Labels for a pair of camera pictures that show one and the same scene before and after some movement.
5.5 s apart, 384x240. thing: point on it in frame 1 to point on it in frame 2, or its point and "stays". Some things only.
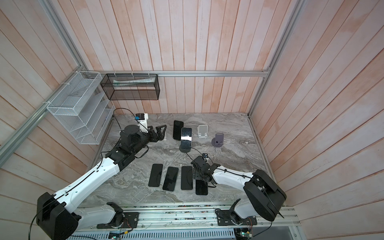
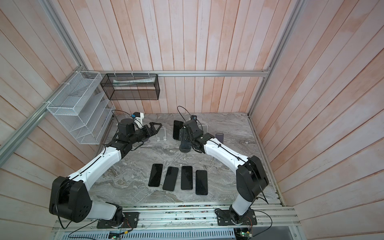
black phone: x=155 y=175 stays
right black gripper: x=195 y=173 to x=183 y=132
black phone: x=171 y=178 stays
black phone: x=186 y=178 stays
